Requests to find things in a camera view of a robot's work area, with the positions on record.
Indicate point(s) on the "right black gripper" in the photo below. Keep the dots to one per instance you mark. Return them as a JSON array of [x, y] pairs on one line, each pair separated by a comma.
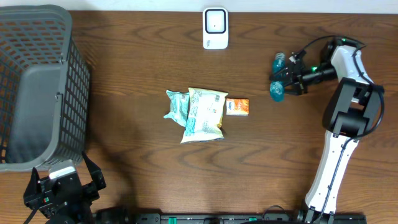
[[298, 83]]

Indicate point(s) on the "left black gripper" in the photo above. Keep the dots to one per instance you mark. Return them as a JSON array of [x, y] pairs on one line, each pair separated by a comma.
[[89, 191]]

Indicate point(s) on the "blue mouthwash bottle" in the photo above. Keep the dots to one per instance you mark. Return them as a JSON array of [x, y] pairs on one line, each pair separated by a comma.
[[277, 86]]

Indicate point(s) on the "orange tissue pack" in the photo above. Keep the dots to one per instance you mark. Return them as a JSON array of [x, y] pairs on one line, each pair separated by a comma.
[[237, 107]]

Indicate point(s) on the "cream snack bag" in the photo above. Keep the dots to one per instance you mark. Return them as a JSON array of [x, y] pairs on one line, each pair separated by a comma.
[[205, 116]]

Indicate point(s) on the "teal snack packet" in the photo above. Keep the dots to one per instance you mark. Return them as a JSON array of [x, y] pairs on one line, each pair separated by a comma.
[[179, 103]]

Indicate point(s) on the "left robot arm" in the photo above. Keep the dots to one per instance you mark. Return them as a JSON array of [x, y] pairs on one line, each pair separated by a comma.
[[62, 218]]

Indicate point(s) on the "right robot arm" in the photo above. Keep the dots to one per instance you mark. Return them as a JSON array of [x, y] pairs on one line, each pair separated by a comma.
[[355, 110]]

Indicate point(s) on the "white barcode scanner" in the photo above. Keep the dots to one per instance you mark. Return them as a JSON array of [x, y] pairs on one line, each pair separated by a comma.
[[215, 21]]

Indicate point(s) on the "grey plastic mesh basket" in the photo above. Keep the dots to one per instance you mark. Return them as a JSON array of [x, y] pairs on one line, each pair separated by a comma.
[[45, 85]]

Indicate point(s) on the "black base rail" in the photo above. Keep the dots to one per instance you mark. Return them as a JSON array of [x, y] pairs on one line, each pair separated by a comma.
[[121, 215]]

